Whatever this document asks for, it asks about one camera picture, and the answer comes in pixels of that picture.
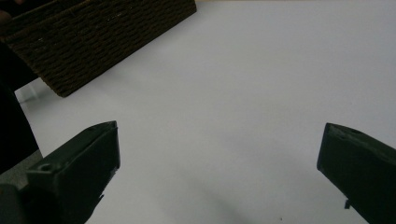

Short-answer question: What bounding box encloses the brown woven basket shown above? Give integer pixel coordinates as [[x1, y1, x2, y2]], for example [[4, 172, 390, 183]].
[[0, 0, 198, 98]]

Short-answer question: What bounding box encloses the white board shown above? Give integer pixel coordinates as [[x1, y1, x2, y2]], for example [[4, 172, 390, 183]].
[[13, 0, 396, 224]]

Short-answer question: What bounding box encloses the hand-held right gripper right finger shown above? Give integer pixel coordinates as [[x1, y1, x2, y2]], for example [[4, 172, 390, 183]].
[[317, 122, 396, 224]]

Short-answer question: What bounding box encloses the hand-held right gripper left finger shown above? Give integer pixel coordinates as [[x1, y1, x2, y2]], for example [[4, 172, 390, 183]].
[[24, 120, 121, 224]]

